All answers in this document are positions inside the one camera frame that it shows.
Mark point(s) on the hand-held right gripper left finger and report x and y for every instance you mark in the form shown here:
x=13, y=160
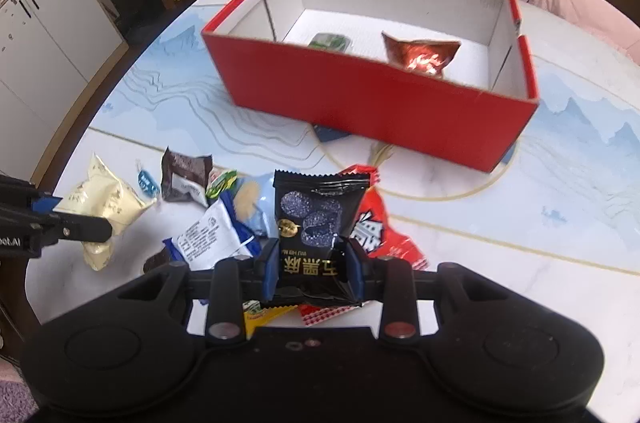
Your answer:
x=270, y=270

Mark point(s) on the brown chocolate packet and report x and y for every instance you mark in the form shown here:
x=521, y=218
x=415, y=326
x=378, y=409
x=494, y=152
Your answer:
x=182, y=173

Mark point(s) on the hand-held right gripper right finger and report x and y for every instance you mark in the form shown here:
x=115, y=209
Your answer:
x=353, y=270

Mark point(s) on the green white candy packet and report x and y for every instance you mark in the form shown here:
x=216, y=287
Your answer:
x=222, y=183

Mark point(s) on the white cabinet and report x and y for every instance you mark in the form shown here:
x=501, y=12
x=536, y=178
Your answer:
x=45, y=33

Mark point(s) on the cream snack packet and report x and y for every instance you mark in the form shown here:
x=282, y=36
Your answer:
x=105, y=198

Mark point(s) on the white blue snack packet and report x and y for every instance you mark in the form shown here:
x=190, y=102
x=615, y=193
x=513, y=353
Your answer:
x=210, y=235

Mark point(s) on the purple rug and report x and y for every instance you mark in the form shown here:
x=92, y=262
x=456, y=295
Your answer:
x=12, y=398

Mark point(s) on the small blue candy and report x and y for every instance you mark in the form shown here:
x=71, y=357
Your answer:
x=147, y=183

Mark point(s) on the red cardboard box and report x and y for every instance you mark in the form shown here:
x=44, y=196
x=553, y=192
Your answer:
x=375, y=103

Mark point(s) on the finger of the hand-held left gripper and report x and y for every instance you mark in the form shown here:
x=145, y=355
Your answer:
x=80, y=228
x=44, y=203

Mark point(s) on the red checked snack packet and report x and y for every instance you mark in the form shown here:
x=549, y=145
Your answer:
x=320, y=315

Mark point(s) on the yellow snack packet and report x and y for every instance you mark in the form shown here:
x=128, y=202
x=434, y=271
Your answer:
x=257, y=320

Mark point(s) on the light blue cookie packet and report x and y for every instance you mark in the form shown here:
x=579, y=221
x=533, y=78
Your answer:
x=247, y=200

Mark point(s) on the dark brown snack packet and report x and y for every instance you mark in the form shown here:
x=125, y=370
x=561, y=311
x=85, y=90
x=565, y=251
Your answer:
x=157, y=260

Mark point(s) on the copper foil snack packet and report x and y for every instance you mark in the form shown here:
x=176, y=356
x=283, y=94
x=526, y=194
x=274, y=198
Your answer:
x=420, y=53

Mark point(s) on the green snack packet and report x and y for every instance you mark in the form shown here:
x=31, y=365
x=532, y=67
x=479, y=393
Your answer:
x=327, y=40

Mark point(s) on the black snack packet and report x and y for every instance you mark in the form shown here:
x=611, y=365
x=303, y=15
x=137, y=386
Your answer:
x=320, y=213

